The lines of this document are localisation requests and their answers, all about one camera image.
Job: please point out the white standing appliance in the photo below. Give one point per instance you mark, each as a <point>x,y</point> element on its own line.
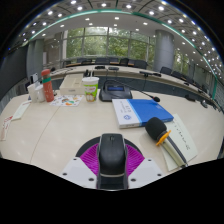
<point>34,78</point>

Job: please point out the tall white cup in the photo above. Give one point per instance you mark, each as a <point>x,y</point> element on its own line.
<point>32,93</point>

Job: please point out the dark office chairs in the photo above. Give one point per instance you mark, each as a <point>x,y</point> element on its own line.
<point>140,64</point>

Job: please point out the paper cup with green print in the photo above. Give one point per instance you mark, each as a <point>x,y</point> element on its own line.
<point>90,89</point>

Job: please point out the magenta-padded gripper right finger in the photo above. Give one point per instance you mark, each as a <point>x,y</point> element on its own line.
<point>146,172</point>

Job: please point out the black desktop conference microphone unit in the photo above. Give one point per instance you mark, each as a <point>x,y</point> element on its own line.
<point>115,91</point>

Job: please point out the handheld microphone with black foam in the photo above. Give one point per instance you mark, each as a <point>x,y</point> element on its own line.
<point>155,128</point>

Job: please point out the blue and white book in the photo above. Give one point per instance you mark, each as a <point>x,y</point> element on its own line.
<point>146,111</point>

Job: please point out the pale notebook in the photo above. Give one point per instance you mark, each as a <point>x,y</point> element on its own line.
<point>183,140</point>

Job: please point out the white paper booklet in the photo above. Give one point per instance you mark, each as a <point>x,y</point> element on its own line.
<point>21,110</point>

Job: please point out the ceiling lights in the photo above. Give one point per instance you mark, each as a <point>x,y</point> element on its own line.
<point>116,18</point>

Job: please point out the colourful printed leaflet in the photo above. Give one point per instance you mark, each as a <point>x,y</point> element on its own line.
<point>66,100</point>

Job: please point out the red bottle with green band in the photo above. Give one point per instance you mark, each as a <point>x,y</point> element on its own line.
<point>48,86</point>

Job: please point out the beige cardboard box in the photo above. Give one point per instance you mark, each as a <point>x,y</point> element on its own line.
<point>71,84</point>

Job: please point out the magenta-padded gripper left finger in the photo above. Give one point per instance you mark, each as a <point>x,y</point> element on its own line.
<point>78,173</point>

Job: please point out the black computer mouse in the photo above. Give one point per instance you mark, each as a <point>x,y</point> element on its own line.
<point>112,156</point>

